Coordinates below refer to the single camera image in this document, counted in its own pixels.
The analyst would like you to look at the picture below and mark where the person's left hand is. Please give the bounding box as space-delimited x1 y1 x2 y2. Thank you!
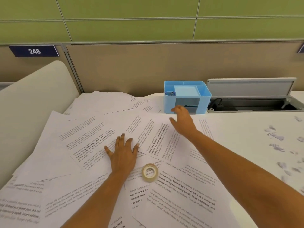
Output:
104 133 140 175

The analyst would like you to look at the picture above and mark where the person's left forearm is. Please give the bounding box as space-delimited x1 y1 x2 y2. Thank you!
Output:
60 171 137 228

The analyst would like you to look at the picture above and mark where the blue desk organizer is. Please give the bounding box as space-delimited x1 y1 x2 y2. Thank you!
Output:
163 80 212 115

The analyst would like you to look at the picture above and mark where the white desk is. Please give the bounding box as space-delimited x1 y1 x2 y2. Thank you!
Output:
0 91 304 228

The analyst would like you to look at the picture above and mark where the heap of paper scraps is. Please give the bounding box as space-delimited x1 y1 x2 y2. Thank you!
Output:
264 116 304 195

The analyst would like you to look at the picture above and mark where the person's right forearm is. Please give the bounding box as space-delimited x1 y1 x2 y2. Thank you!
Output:
189 131 304 228

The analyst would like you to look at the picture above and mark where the grey cable tray lid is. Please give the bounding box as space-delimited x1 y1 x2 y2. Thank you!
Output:
206 77 304 114

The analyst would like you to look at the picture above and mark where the clear tape roll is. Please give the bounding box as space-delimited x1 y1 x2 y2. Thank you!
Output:
142 163 159 183

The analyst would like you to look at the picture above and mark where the grey partition post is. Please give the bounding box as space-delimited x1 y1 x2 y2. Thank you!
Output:
61 44 85 94

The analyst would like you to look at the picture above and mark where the pile of printed papers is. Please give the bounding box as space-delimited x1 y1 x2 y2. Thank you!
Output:
0 91 258 228

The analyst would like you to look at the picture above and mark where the person's right hand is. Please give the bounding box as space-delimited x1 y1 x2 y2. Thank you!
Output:
169 104 202 140

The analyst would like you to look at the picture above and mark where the beige partition panel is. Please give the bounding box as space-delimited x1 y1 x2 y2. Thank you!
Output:
0 45 72 82
66 41 304 97

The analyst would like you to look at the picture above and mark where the black cable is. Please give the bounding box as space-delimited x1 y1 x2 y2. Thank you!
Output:
208 98 224 111

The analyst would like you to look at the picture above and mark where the white side divider panel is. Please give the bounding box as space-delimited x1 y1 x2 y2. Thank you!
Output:
0 60 80 188

